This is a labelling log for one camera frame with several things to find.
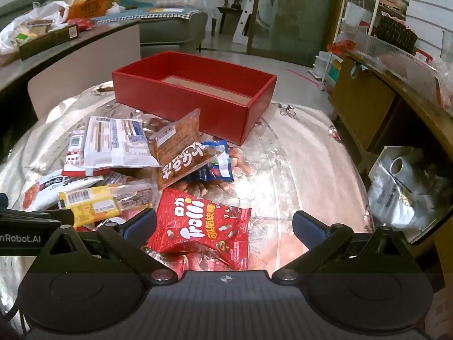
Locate dark box with barcode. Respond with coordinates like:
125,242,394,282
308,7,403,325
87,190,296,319
18,25,80,61

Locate white perforated board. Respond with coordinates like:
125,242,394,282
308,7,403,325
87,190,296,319
232,0,267,45

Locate orange plastic basket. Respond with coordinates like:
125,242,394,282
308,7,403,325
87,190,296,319
67,0,121,20

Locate wooden cabinet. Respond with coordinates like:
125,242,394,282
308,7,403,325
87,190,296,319
329,50,453,256

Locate dark woven basket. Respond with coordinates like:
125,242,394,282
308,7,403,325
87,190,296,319
375,16,419,54

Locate glass sliding door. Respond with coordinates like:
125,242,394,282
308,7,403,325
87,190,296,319
248,0,345,69

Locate white stacked containers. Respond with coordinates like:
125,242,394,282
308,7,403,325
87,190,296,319
313,51,334,83

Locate red cardboard box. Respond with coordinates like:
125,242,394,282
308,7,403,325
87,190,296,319
112,51,277,146

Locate small white red-logo packet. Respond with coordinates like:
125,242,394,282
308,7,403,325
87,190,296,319
62,129,114,178

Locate white wafer packet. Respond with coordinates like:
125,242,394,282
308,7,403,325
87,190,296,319
82,116,161,169

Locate red foil packet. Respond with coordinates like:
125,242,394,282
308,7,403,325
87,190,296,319
142,246,199,280

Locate red gummy packet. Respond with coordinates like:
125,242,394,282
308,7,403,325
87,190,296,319
146,188,253,270

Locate orange transparent snack packet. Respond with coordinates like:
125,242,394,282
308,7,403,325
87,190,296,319
148,108,221,190

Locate blue snack packet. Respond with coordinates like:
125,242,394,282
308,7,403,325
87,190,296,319
182,140,235,184

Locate white packet black characters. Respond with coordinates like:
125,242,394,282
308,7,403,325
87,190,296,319
22,169,105,210

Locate red paper decoration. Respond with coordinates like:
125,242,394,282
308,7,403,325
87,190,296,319
326,41,357,56

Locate grey coffee table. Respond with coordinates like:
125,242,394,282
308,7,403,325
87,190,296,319
0,19,142,121

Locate yellow snack packet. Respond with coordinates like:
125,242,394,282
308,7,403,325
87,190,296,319
58,180,155,228

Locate teal sofa cover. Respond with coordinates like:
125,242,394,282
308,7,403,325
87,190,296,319
92,0,203,25

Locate red crinkled packet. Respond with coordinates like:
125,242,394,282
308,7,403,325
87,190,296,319
69,18,95,31

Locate white wire rack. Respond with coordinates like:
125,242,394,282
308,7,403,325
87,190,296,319
338,0,412,78

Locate teal storage bin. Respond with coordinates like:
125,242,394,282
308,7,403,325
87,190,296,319
327,58,343,86

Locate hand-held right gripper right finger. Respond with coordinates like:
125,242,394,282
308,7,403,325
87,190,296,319
271,210,415,286

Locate clear plastic tray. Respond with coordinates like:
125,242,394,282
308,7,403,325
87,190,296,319
347,25,445,104

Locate clear film roll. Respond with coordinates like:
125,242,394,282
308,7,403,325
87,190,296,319
389,148,426,182

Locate grey printed plastic bag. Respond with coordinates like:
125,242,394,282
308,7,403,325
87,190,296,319
368,156,437,231

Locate clear plastic bag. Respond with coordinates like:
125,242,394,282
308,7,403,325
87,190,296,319
191,0,222,19

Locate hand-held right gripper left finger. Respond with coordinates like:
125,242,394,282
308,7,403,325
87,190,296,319
38,207,178,286

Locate grey sofa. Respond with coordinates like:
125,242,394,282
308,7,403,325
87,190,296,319
0,0,209,48

